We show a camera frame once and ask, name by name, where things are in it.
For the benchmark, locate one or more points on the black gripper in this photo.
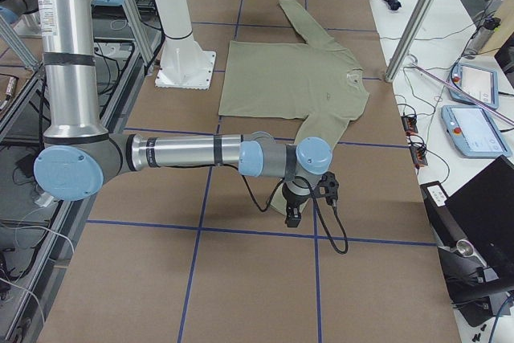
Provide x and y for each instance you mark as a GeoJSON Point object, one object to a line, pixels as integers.
{"type": "Point", "coordinates": [292, 201]}

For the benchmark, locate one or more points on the olive green long-sleeve shirt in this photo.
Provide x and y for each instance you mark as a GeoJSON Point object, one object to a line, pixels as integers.
{"type": "Point", "coordinates": [317, 81]}

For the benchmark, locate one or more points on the orange electronics board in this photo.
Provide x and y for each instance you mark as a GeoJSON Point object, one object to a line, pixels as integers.
{"type": "Point", "coordinates": [417, 146]}

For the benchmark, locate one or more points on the black equipment case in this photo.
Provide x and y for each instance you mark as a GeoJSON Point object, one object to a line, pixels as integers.
{"type": "Point", "coordinates": [475, 227]}

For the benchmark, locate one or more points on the near blue teach pendant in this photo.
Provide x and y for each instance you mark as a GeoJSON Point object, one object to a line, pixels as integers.
{"type": "Point", "coordinates": [473, 132]}

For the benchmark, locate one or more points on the blue teach pendant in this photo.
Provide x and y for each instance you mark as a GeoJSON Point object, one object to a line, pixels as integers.
{"type": "Point", "coordinates": [478, 82]}
{"type": "Point", "coordinates": [473, 132]}

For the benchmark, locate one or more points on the far blue teach pendant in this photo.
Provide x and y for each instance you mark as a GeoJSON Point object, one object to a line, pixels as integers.
{"type": "Point", "coordinates": [478, 82]}

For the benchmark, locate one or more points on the grey water bottle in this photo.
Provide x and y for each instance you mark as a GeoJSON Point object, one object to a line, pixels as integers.
{"type": "Point", "coordinates": [481, 36]}

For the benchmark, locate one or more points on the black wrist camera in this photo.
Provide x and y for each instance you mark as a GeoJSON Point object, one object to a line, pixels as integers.
{"type": "Point", "coordinates": [327, 188]}

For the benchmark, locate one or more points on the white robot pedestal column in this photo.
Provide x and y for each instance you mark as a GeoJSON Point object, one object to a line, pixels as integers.
{"type": "Point", "coordinates": [183, 63]}

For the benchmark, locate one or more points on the aluminium frame post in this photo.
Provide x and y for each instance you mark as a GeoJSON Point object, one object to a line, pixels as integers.
{"type": "Point", "coordinates": [412, 27]}

